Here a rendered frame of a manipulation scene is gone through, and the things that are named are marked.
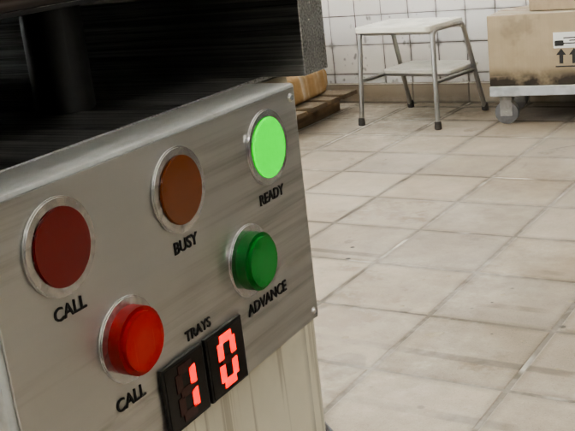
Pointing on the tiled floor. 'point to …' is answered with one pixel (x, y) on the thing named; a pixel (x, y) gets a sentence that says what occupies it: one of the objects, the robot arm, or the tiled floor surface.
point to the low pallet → (321, 106)
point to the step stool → (446, 68)
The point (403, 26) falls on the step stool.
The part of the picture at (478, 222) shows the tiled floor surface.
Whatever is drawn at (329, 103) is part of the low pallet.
